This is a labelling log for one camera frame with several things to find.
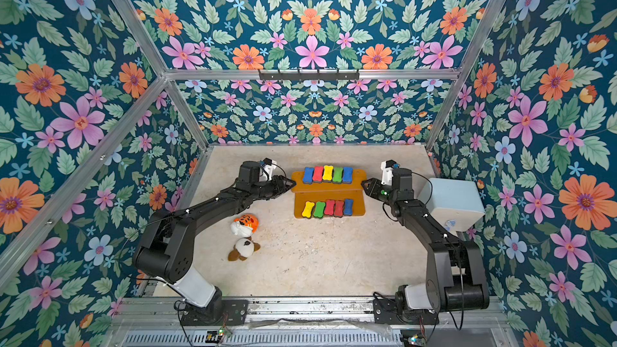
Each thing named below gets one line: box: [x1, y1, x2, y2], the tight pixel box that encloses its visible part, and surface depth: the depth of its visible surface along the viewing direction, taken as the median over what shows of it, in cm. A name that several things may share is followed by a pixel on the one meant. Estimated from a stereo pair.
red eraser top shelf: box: [313, 165, 324, 184], surface depth 90 cm
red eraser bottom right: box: [334, 200, 344, 218], surface depth 96 cm
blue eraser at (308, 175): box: [302, 166, 315, 185], surface depth 90 cm
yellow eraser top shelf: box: [322, 164, 334, 184], surface depth 91 cm
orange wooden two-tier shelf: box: [290, 169, 368, 219], surface depth 91 cm
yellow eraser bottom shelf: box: [301, 200, 315, 219], surface depth 96 cm
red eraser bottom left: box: [324, 199, 336, 216], surface depth 97 cm
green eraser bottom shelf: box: [313, 200, 326, 219], surface depth 96 cm
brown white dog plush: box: [228, 236, 262, 262], surface depth 87 cm
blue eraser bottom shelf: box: [343, 198, 355, 217], surface depth 97 cm
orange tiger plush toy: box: [230, 213, 260, 238], surface depth 89 cm
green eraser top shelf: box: [332, 166, 344, 184], surface depth 90 cm
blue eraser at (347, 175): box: [342, 166, 354, 185], surface depth 90 cm
